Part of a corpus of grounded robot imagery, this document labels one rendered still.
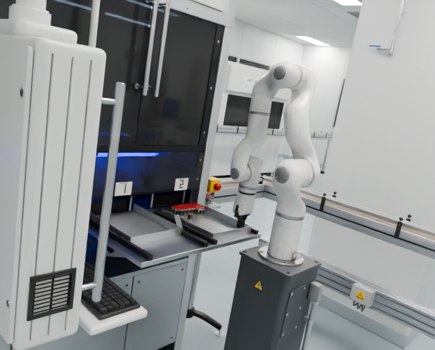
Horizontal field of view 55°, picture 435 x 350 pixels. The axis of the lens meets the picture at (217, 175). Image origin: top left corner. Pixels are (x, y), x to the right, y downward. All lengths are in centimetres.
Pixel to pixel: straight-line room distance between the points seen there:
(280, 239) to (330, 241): 162
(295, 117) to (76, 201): 94
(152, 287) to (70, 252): 111
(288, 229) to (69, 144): 99
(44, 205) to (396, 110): 249
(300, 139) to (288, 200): 24
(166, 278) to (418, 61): 209
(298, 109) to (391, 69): 153
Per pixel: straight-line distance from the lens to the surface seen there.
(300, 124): 167
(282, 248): 173
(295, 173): 160
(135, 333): 226
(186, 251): 162
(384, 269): 319
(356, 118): 317
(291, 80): 165
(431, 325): 254
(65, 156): 102
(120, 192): 183
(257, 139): 178
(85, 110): 103
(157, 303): 226
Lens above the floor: 150
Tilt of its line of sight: 12 degrees down
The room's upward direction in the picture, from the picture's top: 9 degrees clockwise
